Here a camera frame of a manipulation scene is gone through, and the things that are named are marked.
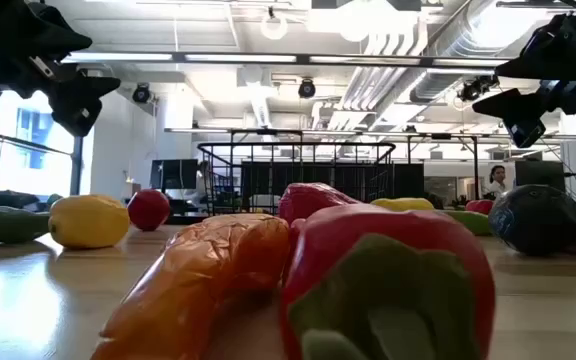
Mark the red round tomato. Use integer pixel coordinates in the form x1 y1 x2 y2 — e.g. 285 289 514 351
465 198 495 215

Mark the bright green chili pepper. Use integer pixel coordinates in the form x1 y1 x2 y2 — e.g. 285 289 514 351
440 209 494 237

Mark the yellow lemon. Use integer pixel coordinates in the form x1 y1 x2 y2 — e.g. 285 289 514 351
47 193 132 250

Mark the red apple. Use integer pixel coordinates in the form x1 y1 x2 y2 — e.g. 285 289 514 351
126 188 172 232

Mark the dark green long pepper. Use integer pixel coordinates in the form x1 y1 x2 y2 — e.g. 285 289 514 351
0 203 52 249

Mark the yellow bell pepper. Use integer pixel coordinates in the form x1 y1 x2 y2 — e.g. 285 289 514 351
370 197 436 212

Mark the red long pepper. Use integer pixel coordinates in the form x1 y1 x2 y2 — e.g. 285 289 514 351
278 203 498 360

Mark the orange long pepper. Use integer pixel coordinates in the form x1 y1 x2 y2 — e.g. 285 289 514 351
90 212 292 360

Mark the red bell pepper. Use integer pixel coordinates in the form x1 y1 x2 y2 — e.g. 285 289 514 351
277 182 364 226

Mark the black ceiling spotlight cluster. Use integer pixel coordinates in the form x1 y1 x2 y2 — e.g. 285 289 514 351
456 74 500 104

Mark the black computer monitor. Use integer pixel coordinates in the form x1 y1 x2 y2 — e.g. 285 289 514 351
150 158 199 191
514 159 566 190

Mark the person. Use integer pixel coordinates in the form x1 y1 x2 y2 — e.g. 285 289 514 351
485 164 509 197

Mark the black partition panel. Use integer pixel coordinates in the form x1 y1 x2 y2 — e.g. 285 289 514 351
240 162 425 204

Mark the black overhead beam with lights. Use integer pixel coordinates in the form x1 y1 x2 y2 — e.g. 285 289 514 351
62 49 512 69

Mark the silver ventilation duct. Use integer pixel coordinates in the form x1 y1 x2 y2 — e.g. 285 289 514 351
410 0 544 104

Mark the black aluminium table frame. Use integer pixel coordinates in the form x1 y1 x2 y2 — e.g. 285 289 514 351
165 212 212 225

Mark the white ring ceiling lamp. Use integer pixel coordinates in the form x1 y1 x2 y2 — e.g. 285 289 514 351
260 7 289 41

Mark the black metal rack frame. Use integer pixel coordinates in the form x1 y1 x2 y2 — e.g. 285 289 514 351
230 128 480 201

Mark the black wire basket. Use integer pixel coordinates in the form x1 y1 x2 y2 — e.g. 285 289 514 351
196 141 397 217

